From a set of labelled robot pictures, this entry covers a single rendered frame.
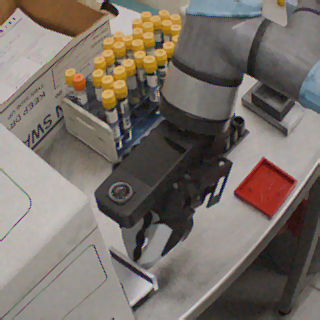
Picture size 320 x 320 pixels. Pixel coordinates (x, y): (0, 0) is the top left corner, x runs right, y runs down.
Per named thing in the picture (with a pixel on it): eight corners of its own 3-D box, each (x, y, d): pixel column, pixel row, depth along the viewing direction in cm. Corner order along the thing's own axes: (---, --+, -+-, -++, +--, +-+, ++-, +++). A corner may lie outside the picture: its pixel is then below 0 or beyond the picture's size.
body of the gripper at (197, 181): (219, 208, 81) (251, 114, 75) (172, 234, 74) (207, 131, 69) (166, 174, 84) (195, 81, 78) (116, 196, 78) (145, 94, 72)
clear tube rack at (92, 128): (116, 165, 96) (109, 130, 90) (66, 130, 100) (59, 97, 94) (214, 75, 104) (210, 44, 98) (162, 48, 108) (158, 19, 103)
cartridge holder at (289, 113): (287, 136, 96) (288, 119, 93) (241, 103, 100) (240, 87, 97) (304, 114, 98) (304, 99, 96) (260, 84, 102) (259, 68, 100)
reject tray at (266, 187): (271, 219, 88) (271, 215, 88) (233, 194, 91) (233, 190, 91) (297, 184, 91) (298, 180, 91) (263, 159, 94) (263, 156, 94)
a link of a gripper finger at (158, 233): (181, 269, 84) (206, 210, 80) (151, 285, 80) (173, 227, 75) (162, 257, 86) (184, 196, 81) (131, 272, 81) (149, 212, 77)
